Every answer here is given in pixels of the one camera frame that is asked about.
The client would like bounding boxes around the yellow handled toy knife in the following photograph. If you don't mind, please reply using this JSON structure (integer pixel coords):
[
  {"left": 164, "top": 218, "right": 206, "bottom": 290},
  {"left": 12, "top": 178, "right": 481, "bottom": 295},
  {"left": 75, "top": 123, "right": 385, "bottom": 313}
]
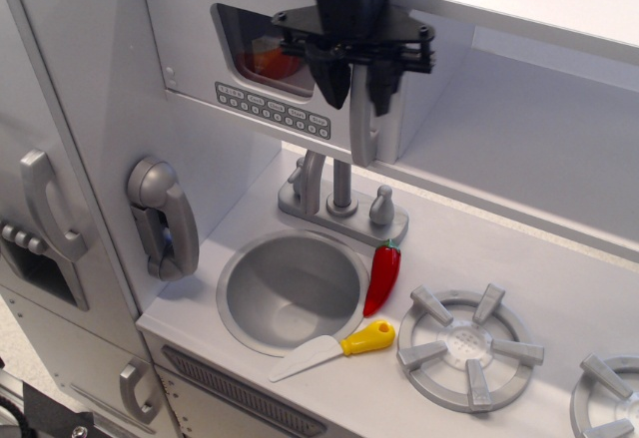
[{"left": 268, "top": 320, "right": 395, "bottom": 383}]

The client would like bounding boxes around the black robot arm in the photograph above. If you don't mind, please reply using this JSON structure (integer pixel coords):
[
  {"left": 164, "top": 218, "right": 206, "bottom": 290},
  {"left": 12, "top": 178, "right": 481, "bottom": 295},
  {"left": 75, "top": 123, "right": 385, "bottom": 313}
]
[{"left": 272, "top": 0, "right": 435, "bottom": 116}]

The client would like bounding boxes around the silver toy wall phone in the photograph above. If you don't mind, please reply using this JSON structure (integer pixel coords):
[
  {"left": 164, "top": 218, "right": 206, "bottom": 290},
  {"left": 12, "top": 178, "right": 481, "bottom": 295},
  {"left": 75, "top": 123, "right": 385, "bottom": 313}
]
[{"left": 126, "top": 157, "right": 200, "bottom": 281}]

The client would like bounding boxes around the orange salmon sushi toy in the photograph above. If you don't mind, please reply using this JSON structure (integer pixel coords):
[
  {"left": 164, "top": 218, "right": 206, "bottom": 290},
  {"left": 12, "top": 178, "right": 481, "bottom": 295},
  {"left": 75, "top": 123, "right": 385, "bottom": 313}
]
[{"left": 243, "top": 36, "right": 301, "bottom": 80}]

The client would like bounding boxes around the silver round sink basin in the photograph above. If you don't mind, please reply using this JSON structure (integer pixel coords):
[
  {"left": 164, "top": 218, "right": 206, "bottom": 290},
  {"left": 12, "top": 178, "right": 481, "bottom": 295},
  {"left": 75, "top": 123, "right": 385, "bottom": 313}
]
[{"left": 216, "top": 229, "right": 369, "bottom": 357}]

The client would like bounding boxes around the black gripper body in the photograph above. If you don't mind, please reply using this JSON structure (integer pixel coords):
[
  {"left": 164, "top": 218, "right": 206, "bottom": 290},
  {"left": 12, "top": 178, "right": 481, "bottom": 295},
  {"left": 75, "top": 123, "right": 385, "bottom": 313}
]
[{"left": 272, "top": 0, "right": 434, "bottom": 73}]

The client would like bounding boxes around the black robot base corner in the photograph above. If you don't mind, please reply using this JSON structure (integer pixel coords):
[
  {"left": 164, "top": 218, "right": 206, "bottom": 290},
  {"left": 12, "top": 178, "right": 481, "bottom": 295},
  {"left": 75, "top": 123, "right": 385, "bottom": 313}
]
[{"left": 1, "top": 361, "right": 106, "bottom": 438}]

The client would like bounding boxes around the grey ice dispenser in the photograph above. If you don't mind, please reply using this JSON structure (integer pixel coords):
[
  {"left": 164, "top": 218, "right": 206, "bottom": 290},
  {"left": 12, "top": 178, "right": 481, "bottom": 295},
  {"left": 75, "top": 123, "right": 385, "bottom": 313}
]
[{"left": 1, "top": 219, "right": 89, "bottom": 311}]

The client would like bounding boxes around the silver fridge handle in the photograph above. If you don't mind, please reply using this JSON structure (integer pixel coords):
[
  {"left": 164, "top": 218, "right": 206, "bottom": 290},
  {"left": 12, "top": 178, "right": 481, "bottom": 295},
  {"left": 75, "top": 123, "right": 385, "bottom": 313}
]
[
  {"left": 18, "top": 149, "right": 89, "bottom": 263},
  {"left": 119, "top": 359, "right": 160, "bottom": 425}
]

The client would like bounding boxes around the white toy microwave door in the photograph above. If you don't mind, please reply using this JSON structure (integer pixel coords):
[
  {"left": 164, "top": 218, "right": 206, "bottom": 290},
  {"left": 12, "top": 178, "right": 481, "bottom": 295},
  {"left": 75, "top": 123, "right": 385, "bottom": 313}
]
[{"left": 147, "top": 0, "right": 421, "bottom": 165}]

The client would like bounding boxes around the red toy chili pepper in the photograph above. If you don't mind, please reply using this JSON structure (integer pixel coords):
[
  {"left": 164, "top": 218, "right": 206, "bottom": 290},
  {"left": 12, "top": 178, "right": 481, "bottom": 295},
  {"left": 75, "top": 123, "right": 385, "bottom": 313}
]
[{"left": 363, "top": 239, "right": 401, "bottom": 317}]

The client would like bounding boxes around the silver stove burner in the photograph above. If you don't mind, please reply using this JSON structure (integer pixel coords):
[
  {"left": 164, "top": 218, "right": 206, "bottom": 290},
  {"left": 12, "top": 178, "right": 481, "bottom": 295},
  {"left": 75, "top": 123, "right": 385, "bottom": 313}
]
[
  {"left": 396, "top": 283, "right": 544, "bottom": 414},
  {"left": 570, "top": 353, "right": 638, "bottom": 437}
]

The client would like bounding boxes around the silver toy faucet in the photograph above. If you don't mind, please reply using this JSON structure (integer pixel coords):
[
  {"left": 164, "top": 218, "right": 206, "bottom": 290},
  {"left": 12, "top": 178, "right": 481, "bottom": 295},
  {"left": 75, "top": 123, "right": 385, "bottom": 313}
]
[{"left": 278, "top": 151, "right": 409, "bottom": 245}]

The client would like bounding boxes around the silver upper fridge handle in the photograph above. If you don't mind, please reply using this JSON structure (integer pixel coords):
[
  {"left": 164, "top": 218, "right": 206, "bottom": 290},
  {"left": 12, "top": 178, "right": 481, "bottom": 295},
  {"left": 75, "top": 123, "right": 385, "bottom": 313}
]
[{"left": 18, "top": 149, "right": 89, "bottom": 263}]

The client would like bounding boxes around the grey oven vent panel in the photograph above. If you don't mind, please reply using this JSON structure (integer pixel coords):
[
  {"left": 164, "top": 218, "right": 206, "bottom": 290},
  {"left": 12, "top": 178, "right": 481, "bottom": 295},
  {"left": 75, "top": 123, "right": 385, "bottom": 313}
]
[{"left": 162, "top": 346, "right": 326, "bottom": 437}]

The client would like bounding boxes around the silver lower fridge handle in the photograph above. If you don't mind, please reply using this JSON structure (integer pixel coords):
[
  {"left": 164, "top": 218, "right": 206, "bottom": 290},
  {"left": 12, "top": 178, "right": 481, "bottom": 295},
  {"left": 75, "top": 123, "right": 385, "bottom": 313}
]
[{"left": 119, "top": 359, "right": 160, "bottom": 425}]

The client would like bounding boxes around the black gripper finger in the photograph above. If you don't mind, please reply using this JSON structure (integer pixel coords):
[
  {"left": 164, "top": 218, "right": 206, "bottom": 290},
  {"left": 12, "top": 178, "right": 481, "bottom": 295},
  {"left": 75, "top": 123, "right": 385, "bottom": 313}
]
[
  {"left": 366, "top": 61, "right": 402, "bottom": 117},
  {"left": 306, "top": 48, "right": 350, "bottom": 110}
]

